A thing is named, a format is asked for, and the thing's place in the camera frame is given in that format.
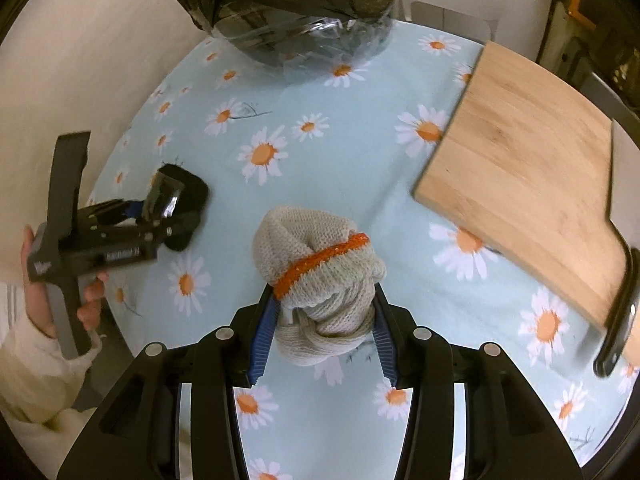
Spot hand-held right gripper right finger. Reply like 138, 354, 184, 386
370, 284, 583, 480

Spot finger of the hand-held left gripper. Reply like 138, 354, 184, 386
87, 199, 147, 227
99, 209, 204, 247

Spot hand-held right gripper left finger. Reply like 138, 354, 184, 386
56, 284, 281, 480

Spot glossy black plastic wrapper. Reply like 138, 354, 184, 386
142, 170, 187, 224

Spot grey knit glove orange cuff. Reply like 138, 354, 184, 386
251, 205, 387, 369

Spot clear bin with black bag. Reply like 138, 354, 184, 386
169, 0, 401, 75

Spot person's left forearm cream sleeve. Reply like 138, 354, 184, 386
0, 282, 103, 430

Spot person's left hand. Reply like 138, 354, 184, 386
21, 225, 110, 339

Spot daisy print tablecloth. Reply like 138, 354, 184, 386
87, 15, 640, 480

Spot wooden cutting board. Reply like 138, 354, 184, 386
411, 41, 632, 334

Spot cleaver with black handle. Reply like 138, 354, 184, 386
592, 119, 640, 379

